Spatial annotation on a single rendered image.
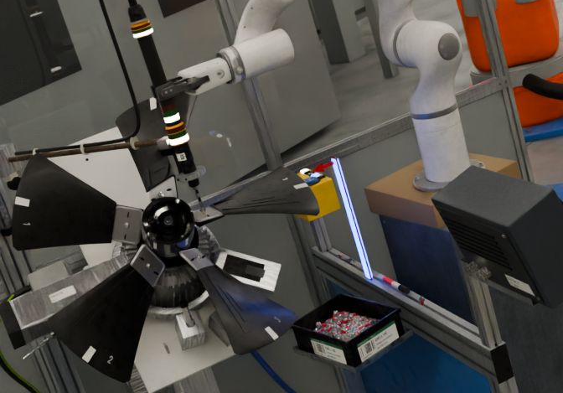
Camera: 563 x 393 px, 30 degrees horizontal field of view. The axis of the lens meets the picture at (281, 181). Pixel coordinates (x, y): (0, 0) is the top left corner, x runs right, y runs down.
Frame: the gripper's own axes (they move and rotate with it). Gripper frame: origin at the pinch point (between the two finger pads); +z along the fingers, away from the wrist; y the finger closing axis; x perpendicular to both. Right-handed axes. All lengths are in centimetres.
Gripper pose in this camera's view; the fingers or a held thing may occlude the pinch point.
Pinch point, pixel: (162, 90)
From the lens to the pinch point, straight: 237.0
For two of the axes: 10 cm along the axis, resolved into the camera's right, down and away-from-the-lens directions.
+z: -8.8, 3.6, -3.0
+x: -2.8, -9.2, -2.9
